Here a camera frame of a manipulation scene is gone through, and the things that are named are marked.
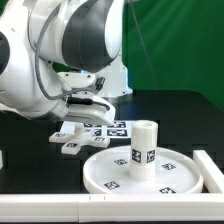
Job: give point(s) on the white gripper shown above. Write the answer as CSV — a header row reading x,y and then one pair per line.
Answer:
x,y
85,106

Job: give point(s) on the white cross-shaped table base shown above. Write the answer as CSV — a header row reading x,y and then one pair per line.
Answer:
x,y
72,143

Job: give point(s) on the white round table top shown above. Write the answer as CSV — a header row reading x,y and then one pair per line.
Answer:
x,y
119,170

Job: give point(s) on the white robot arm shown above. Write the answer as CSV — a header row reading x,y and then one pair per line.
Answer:
x,y
82,34

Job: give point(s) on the white marker sheet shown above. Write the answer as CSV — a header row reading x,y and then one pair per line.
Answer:
x,y
120,129

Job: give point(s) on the white left rail stub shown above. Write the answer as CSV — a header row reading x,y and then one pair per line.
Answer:
x,y
1,159

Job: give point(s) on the white front rail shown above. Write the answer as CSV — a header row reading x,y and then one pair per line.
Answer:
x,y
96,208

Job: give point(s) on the white rail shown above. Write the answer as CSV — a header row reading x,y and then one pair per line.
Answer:
x,y
212,175
96,208

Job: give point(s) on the white right rail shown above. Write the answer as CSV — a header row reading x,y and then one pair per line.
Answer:
x,y
212,175

